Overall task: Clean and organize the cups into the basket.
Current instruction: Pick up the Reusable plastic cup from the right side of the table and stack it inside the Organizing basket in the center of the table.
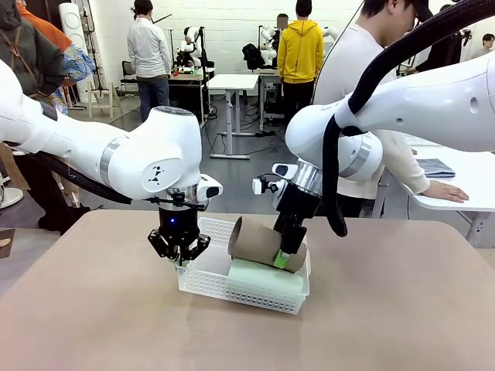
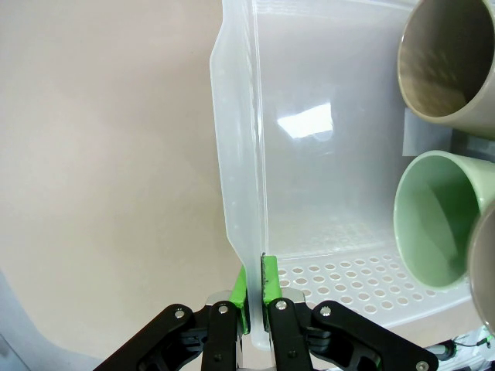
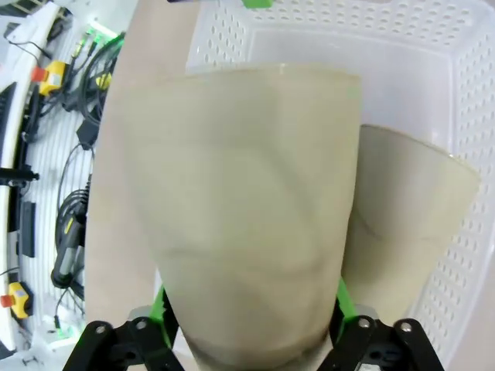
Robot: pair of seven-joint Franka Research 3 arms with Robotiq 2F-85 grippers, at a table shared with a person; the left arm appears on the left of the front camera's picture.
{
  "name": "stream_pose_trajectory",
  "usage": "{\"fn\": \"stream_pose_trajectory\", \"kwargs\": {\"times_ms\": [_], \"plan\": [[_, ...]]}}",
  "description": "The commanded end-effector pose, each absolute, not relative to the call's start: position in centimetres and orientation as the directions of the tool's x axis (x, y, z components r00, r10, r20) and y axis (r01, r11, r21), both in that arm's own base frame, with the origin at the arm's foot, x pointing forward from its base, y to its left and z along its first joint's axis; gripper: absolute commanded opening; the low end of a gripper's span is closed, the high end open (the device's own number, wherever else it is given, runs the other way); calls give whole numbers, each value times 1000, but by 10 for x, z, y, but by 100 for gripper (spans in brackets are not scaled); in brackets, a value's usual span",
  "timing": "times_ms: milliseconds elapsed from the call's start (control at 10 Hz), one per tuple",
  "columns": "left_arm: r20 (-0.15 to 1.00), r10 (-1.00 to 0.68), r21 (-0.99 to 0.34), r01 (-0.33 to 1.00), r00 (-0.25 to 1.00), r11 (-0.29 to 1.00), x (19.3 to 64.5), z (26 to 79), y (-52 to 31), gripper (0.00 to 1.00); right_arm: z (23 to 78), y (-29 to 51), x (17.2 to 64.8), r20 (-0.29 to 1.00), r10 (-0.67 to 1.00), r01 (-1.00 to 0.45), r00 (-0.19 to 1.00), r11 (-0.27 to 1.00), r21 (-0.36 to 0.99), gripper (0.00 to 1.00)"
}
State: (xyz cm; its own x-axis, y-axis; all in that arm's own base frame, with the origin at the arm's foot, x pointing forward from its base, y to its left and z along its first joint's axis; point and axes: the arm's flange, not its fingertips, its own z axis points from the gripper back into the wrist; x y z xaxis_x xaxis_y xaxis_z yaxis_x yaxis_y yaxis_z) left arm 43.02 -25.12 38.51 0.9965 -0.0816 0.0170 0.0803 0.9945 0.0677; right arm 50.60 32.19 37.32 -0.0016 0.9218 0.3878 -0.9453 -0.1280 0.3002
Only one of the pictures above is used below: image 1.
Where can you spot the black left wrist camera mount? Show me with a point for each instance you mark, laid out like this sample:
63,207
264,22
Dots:
178,198

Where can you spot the pale green paper cup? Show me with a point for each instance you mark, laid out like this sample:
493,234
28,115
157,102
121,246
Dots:
263,276

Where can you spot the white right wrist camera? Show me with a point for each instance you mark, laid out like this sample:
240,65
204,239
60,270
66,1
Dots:
260,186

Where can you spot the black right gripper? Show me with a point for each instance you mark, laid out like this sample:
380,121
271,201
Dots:
298,208

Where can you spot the white wooden step stool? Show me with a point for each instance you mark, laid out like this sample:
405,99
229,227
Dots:
101,96

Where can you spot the blue-grey cloth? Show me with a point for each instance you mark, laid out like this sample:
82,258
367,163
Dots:
437,168

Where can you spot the seated person in light top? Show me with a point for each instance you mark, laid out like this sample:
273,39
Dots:
485,48

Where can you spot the wood-top robot workbench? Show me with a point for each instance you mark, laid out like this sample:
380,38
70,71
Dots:
191,77

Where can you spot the white perforated plastic basket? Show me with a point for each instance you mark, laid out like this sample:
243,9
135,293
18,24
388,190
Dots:
239,291

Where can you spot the mannequin in orange garment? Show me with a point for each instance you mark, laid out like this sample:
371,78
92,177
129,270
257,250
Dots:
79,63

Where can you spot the brown paper cup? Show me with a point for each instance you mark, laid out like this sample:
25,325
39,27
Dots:
255,239

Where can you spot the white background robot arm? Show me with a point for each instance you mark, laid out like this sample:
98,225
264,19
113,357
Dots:
270,42
191,42

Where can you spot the person's right forearm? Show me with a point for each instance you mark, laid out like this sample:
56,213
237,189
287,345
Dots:
410,166

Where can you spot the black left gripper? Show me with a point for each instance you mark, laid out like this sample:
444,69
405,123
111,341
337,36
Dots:
178,226

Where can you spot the mannequin in dark padded vest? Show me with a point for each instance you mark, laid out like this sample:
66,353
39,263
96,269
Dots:
31,58

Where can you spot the person in yellow hoodie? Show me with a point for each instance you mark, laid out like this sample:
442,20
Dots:
301,50

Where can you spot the black floor power strip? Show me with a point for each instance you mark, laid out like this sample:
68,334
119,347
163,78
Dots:
265,134

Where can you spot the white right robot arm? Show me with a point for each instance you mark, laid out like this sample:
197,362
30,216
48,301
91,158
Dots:
425,104

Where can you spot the black office chair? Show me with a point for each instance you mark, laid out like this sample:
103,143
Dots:
129,69

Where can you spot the small white standing desk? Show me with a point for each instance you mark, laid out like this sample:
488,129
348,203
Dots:
234,81

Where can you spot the person in black jacket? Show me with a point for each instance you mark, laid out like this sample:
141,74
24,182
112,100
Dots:
441,54

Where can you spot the large white side table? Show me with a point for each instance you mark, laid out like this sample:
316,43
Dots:
475,185

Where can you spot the person in white shirt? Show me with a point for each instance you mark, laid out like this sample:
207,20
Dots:
149,50

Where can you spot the person in white sweater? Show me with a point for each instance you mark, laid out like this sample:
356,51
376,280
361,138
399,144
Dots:
348,65

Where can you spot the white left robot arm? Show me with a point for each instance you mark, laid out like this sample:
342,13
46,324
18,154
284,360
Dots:
154,154

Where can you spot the person's right hand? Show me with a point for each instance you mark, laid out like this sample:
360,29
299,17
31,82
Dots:
444,192

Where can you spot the grey robot workbench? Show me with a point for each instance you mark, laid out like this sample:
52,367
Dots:
267,77

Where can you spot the white round stand base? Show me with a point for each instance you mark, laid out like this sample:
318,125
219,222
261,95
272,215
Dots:
11,197

